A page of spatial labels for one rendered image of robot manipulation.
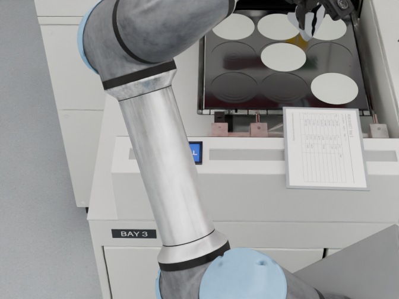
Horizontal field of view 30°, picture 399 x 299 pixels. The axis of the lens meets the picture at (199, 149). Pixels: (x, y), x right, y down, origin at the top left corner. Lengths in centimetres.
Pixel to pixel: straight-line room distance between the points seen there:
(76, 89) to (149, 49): 107
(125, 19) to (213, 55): 68
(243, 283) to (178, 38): 35
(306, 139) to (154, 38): 49
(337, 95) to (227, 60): 26
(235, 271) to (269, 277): 5
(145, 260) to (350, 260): 50
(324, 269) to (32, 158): 167
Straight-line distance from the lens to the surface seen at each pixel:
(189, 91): 173
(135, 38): 103
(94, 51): 113
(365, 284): 121
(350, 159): 140
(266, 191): 140
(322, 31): 179
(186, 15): 101
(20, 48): 325
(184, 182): 112
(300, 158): 138
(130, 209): 145
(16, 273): 246
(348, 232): 152
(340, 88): 164
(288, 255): 157
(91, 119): 217
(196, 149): 140
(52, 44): 200
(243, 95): 160
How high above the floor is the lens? 198
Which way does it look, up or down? 47 degrees down
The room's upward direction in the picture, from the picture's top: 1 degrees counter-clockwise
